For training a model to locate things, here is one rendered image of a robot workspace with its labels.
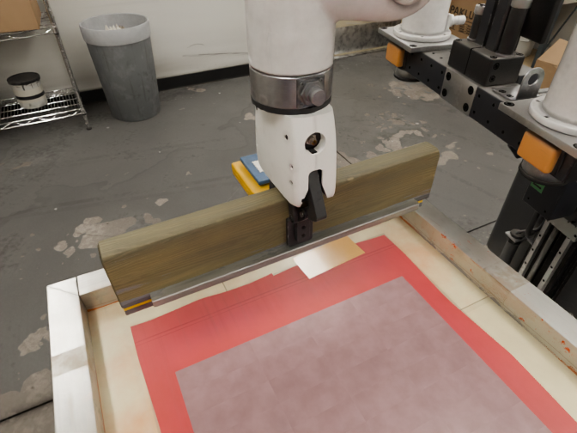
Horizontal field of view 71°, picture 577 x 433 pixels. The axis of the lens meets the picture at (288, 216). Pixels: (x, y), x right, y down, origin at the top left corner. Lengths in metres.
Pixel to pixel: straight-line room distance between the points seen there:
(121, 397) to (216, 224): 0.23
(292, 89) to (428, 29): 0.68
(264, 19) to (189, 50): 3.47
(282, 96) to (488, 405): 0.40
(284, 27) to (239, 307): 0.37
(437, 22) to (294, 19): 0.70
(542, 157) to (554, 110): 0.07
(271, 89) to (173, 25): 3.38
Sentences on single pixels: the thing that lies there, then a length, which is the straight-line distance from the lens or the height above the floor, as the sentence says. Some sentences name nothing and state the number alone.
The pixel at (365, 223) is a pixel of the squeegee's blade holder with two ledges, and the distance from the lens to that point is 0.51.
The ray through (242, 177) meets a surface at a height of 0.95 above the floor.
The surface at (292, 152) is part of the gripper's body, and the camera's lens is 0.37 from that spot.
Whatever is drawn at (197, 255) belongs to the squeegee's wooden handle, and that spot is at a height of 1.11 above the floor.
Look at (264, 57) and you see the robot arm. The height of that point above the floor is 1.30.
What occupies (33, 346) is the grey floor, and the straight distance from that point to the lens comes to 1.95.
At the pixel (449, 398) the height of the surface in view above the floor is 0.96.
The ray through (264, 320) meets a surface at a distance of 0.56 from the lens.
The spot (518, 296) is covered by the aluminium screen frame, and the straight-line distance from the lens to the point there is 0.62.
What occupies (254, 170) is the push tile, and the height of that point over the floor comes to 0.97.
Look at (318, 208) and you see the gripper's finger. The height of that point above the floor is 1.16.
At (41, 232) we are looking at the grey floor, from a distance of 2.47.
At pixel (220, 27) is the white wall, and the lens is 3.84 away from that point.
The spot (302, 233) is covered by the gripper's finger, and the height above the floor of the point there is 1.10.
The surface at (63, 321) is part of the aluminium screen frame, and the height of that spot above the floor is 0.99.
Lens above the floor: 1.41
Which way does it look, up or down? 40 degrees down
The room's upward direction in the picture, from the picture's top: straight up
